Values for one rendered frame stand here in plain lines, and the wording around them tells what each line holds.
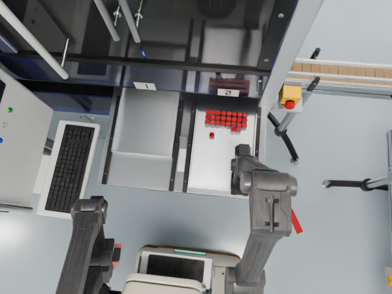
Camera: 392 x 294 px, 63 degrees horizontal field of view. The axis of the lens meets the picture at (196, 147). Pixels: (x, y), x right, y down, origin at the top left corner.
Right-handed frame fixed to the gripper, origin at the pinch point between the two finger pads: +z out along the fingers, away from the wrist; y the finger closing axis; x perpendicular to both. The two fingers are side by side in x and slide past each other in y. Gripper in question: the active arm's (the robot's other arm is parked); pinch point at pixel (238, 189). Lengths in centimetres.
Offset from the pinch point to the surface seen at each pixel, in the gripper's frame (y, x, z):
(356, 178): 47, -86, 87
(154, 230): -1, 48, 95
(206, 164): 11.0, 13.6, 3.2
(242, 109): 36.3, 0.0, -1.8
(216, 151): 16.8, 10.1, 2.0
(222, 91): 34.4, 9.5, -16.4
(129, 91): 41, 52, -3
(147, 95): 39, 43, -3
